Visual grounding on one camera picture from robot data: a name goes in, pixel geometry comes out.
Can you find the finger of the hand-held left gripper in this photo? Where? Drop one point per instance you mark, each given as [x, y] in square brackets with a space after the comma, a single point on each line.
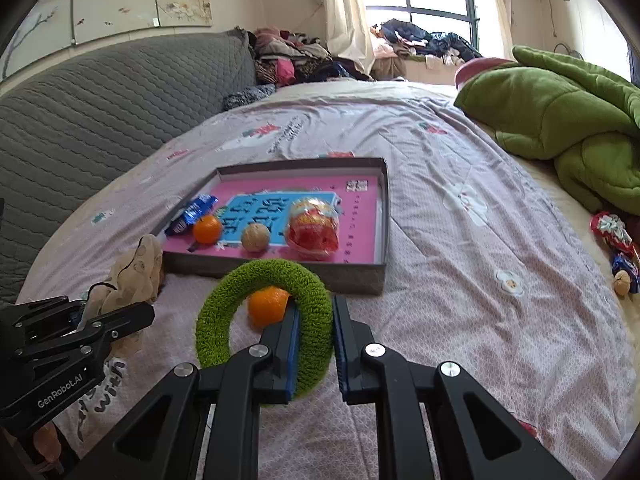
[45, 317]
[125, 320]

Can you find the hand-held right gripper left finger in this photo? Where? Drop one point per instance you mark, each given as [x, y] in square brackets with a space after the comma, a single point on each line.
[292, 355]

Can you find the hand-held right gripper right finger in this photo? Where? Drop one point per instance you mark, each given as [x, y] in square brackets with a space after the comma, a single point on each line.
[342, 355]

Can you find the grey cardboard box tray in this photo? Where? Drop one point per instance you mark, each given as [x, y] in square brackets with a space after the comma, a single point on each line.
[300, 277]

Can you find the walnut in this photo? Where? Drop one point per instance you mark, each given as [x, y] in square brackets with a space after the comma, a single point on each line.
[256, 237]
[624, 282]

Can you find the blue snack packet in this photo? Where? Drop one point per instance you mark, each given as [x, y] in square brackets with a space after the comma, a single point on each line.
[197, 207]

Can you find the person's left hand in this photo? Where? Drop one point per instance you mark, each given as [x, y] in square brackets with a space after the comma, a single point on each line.
[47, 440]

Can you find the tangerine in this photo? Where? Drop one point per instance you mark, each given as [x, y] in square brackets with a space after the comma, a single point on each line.
[207, 230]
[267, 307]

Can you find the egg-shaped toy package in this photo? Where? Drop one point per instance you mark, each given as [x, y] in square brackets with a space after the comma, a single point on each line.
[312, 235]

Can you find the strawberry printed bedsheet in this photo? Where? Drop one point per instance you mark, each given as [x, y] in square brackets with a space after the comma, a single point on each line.
[450, 260]

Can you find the grey quilted headboard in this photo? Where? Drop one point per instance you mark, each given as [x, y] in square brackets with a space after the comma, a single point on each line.
[100, 125]

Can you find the dark blue patterned cloth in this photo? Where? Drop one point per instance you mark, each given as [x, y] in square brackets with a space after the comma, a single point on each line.
[247, 96]

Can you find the pile of clothes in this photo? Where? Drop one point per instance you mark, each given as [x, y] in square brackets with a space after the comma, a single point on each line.
[290, 60]

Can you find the small blue packet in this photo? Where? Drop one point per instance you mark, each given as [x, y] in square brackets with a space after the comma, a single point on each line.
[625, 265]

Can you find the red floral packet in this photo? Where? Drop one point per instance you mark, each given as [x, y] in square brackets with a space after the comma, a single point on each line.
[612, 230]

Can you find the pink blanket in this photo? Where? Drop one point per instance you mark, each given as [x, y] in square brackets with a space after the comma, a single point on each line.
[475, 66]

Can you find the green blanket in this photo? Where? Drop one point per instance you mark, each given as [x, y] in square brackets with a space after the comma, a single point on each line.
[540, 105]

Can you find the clothes on windowsill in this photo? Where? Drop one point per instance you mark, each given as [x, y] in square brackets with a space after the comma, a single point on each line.
[430, 42]

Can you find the cream curtain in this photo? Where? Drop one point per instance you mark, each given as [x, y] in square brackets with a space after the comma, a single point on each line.
[500, 5]
[345, 5]

